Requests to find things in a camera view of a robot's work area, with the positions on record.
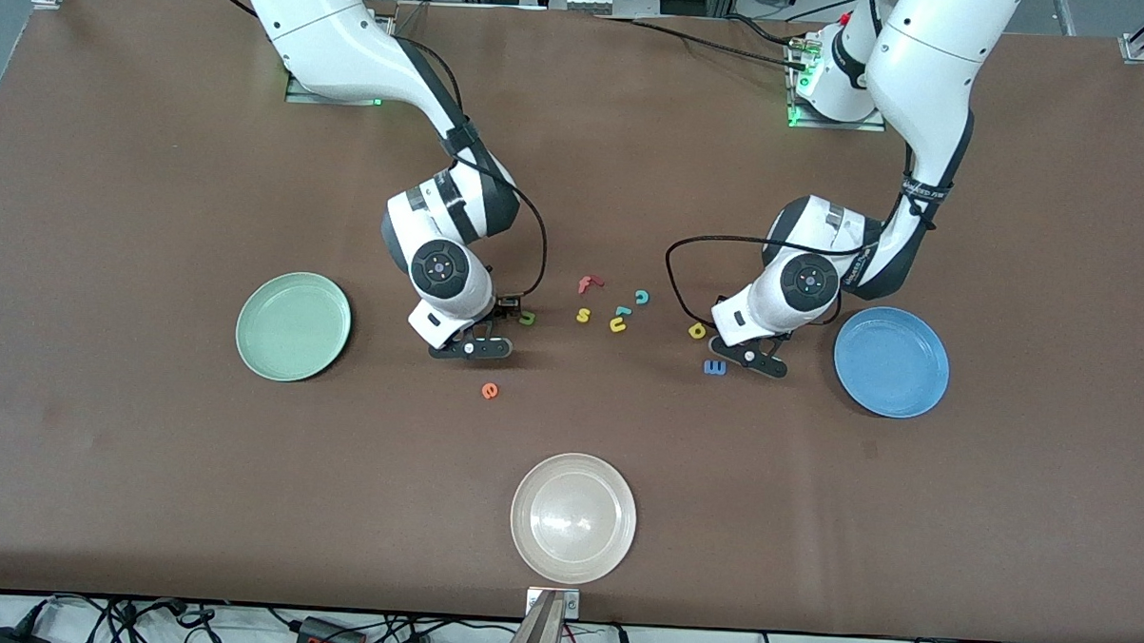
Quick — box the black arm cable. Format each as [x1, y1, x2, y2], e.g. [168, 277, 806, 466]
[382, 34, 556, 302]
[664, 164, 949, 338]

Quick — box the metal camera mount pole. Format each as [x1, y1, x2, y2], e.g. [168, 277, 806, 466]
[500, 586, 583, 643]

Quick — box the black red power strip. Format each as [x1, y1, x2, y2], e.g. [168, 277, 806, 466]
[293, 615, 368, 643]

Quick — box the green plate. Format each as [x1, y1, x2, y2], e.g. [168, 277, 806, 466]
[234, 270, 354, 385]

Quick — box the beige plate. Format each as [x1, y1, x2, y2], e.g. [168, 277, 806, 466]
[508, 451, 641, 587]

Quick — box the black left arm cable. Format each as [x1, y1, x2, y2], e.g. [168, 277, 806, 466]
[664, 164, 949, 338]

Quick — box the long black table cable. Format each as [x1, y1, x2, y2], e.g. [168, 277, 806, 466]
[591, 14, 814, 72]

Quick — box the blue plate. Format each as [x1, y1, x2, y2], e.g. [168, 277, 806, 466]
[831, 305, 952, 421]

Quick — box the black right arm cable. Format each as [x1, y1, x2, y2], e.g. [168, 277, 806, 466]
[382, 34, 556, 302]

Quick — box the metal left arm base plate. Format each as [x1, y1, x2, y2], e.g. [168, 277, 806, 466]
[785, 34, 890, 133]

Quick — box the short black table cable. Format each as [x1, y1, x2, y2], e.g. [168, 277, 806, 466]
[725, 12, 817, 50]

